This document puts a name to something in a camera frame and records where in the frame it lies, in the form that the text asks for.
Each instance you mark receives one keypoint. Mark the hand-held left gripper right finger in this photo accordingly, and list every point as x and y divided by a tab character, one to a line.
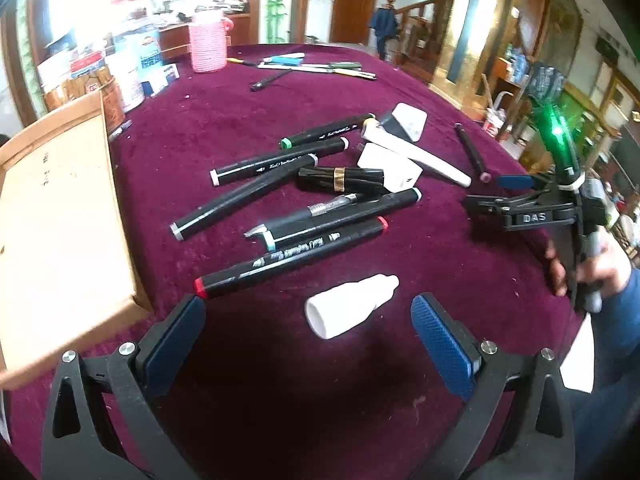
445	350

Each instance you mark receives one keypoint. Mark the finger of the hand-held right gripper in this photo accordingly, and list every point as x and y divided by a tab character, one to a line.
487	206
517	182

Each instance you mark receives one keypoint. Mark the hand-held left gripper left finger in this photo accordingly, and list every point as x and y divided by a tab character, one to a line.
175	345

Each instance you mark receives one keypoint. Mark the white charger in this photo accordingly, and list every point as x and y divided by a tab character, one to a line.
387	167

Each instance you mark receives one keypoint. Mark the white plastic bottle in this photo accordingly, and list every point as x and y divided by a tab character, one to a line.
345	307

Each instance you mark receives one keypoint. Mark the clear black gel pen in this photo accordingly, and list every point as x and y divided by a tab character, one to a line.
320	207

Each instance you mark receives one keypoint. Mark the cardboard box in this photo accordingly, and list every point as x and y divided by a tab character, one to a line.
60	220

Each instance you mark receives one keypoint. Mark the green-capped black marker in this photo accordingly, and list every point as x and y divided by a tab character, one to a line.
325	131

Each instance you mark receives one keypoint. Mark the person's right forearm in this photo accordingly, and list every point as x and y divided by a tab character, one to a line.
620	340

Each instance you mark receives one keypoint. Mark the person's right hand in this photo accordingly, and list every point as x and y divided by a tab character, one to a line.
600	270

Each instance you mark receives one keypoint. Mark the dark marker purple tip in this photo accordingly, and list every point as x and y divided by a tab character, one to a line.
472	152

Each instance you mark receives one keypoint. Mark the white tapered plastic tool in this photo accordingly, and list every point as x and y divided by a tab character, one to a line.
425	160

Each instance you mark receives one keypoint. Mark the pack of water bottles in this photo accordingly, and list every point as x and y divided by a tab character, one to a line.
546	84

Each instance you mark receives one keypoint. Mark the white rounded plastic card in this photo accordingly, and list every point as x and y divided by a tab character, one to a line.
411	120

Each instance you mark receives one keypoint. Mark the maroon velvet tablecloth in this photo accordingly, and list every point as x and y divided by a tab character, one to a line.
280	410

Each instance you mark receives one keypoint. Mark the teal-capped black marker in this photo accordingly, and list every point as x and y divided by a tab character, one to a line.
350	215

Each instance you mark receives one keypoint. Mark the black gold lipstick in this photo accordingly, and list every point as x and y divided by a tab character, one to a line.
345	178

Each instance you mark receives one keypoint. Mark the red-capped black marker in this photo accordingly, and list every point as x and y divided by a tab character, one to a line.
295	255

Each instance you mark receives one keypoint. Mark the black marker grey caps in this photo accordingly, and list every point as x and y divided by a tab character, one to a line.
240	200
280	162

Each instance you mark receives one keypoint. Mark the framed painting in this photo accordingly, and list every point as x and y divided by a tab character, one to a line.
562	25

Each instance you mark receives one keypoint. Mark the gold pillar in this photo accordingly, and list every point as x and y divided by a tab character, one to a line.
467	20

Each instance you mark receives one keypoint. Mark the wooden stair railing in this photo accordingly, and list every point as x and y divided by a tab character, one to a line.
425	25

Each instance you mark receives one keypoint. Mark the yellow white pen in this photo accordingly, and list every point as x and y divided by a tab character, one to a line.
357	75

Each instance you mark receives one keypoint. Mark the green pen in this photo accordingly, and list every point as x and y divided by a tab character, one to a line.
345	65

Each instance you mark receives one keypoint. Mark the wooden door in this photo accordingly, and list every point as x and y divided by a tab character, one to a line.
356	0

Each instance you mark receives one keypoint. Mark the thin black pen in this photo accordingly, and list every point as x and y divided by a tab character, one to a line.
270	80

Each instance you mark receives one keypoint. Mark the blue white lighter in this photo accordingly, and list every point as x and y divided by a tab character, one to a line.
282	59

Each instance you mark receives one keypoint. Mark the clear jar brown label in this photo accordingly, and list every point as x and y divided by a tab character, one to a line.
97	102

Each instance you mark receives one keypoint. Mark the white medicine bottle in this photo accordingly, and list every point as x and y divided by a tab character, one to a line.
131	85

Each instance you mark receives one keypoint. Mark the small blue white box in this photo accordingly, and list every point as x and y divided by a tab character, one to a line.
161	79

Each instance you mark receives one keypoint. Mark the yellow pencil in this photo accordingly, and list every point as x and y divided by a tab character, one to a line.
242	62

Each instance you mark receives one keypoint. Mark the blue white pouch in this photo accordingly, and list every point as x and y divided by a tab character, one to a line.
140	45

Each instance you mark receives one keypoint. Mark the pink knitted jar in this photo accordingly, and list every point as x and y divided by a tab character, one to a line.
207	42

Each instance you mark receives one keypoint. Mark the wooden sideboard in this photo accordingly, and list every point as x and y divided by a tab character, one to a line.
200	35

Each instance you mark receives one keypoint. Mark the bamboo wall poster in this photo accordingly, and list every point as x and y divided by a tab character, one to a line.
278	0

